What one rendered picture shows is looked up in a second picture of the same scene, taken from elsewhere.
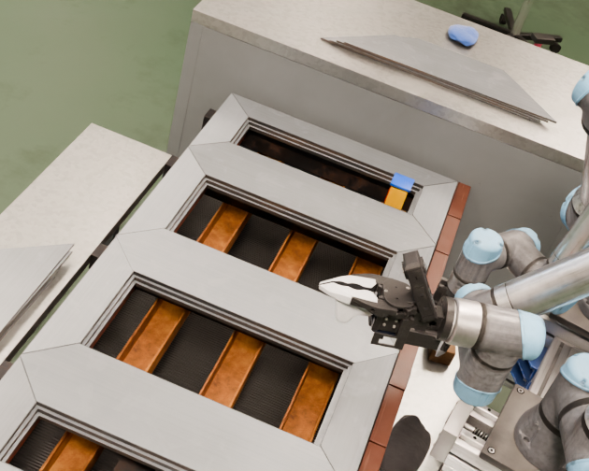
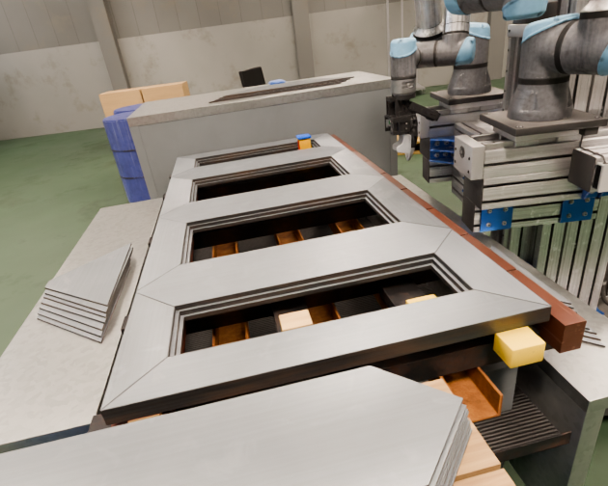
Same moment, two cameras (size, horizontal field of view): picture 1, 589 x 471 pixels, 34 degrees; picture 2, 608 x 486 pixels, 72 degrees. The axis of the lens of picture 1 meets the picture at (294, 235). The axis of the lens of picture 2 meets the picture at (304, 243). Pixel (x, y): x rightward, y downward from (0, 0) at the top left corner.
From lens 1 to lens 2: 126 cm
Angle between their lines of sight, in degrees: 18
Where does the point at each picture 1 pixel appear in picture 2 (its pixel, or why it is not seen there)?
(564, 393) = (545, 41)
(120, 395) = (239, 270)
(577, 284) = not seen: outside the picture
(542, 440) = (545, 96)
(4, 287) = (93, 282)
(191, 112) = (159, 189)
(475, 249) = (402, 44)
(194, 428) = (313, 256)
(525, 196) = (364, 121)
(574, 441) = (594, 37)
